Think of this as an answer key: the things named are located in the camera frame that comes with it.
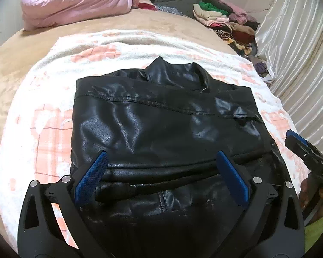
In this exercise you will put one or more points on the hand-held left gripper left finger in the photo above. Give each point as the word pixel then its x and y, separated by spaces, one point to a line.
pixel 91 176

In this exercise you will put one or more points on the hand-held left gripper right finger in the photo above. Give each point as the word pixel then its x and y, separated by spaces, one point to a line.
pixel 232 176

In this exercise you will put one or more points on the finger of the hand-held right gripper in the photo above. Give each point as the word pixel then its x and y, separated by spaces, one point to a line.
pixel 298 142

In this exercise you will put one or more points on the black leather jacket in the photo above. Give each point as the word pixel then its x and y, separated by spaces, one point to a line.
pixel 164 129

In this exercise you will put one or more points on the person's green-sleeved right forearm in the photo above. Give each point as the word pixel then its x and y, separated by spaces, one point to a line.
pixel 319 233

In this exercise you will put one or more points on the pile of folded clothes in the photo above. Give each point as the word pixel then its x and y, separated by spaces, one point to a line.
pixel 226 24

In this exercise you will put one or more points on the white orange bear blanket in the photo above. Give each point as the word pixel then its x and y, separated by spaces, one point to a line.
pixel 43 129

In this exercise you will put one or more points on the white satin curtain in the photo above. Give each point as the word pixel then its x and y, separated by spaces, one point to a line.
pixel 298 45

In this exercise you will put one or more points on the pink quilt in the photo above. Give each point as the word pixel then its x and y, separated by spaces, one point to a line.
pixel 75 2

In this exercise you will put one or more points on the speckled grey cloth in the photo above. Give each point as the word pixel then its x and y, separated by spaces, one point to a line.
pixel 168 10

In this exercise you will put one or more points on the red cloth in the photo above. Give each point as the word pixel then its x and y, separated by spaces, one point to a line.
pixel 147 4

